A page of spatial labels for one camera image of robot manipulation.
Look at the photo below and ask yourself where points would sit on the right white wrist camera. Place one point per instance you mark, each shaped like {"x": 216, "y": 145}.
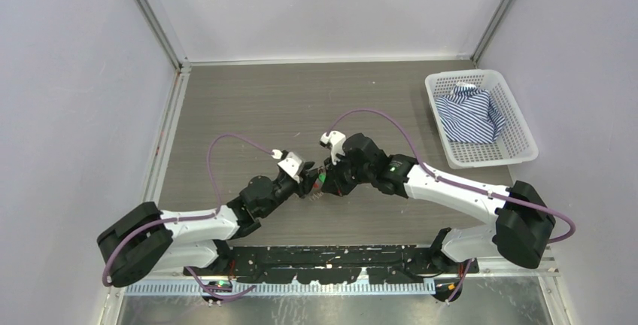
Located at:
{"x": 334, "y": 140}

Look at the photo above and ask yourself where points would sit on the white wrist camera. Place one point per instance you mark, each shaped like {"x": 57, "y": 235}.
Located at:
{"x": 289, "y": 162}
{"x": 334, "y": 140}

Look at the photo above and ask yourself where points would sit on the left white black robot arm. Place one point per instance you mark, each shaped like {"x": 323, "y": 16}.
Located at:
{"x": 147, "y": 239}

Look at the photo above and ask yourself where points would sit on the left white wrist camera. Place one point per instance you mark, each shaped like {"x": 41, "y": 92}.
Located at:
{"x": 289, "y": 162}

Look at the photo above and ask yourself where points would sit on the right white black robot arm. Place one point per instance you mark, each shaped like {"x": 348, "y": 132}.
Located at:
{"x": 514, "y": 224}

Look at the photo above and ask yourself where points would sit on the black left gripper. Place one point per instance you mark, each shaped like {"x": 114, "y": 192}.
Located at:
{"x": 306, "y": 178}

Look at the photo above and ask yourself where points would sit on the blue striped shirt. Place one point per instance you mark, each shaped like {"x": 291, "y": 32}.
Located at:
{"x": 469, "y": 115}

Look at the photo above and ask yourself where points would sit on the white plastic basket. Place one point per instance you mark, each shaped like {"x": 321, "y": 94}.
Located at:
{"x": 515, "y": 144}

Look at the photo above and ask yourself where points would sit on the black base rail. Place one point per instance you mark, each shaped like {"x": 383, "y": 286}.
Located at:
{"x": 383, "y": 264}

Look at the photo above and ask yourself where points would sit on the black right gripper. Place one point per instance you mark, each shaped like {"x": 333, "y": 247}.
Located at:
{"x": 333, "y": 183}

